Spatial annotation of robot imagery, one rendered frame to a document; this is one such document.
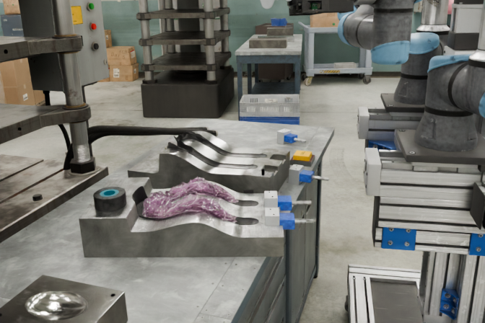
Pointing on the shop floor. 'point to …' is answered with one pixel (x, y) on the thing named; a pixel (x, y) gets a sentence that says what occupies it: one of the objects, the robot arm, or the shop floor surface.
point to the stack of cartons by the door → (120, 61)
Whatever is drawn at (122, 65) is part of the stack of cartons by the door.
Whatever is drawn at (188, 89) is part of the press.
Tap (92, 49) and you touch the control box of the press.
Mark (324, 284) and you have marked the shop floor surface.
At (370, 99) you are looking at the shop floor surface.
